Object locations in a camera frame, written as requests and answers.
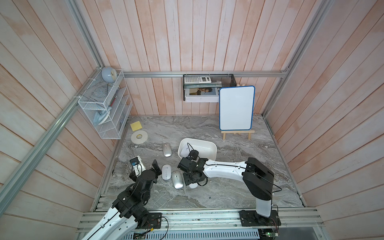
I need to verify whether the white computer mouse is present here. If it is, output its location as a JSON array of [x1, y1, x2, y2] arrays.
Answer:
[[188, 183, 199, 189]]

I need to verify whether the silver computer mouse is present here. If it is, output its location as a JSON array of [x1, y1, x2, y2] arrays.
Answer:
[[172, 171, 184, 190], [162, 143, 172, 157]]

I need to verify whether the white plastic storage box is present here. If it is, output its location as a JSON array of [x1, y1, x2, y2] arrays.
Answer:
[[178, 138, 217, 160]]

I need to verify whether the white silver mouse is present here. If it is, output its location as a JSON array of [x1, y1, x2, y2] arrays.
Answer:
[[162, 164, 172, 181]]

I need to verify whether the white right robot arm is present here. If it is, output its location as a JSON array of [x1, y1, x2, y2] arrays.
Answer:
[[178, 150, 275, 218]]

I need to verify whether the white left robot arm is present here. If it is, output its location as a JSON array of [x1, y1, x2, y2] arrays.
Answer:
[[83, 160, 162, 240]]

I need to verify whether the white photo box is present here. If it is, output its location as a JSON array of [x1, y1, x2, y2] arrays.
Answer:
[[184, 88, 219, 103]]

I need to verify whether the small wooden easel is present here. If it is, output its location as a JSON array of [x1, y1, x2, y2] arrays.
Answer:
[[221, 130, 255, 140]]

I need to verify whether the white tape roll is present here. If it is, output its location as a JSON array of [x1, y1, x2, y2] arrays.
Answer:
[[131, 130, 148, 145]]

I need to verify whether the yellow sticky note pad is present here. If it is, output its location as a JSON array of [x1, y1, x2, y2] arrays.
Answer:
[[130, 121, 143, 132]]

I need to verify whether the blue framed whiteboard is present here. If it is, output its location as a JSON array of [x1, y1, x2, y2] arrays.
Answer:
[[219, 86, 255, 131]]

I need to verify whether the white calculator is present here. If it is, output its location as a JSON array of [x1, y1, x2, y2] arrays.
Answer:
[[184, 76, 212, 85]]

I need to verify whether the light blue folded item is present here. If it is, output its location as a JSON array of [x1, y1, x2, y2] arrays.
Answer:
[[93, 107, 112, 126]]

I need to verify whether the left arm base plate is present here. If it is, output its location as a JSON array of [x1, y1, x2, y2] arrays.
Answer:
[[141, 213, 162, 229]]

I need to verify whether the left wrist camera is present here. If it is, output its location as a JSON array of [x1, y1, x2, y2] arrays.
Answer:
[[130, 156, 146, 176]]

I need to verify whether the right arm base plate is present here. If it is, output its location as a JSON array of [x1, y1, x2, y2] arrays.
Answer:
[[239, 210, 281, 227]]

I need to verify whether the black wire basket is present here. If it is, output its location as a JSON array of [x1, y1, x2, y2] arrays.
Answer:
[[183, 74, 237, 97]]

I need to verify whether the white wire mesh shelf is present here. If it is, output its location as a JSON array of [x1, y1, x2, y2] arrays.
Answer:
[[78, 69, 133, 140]]

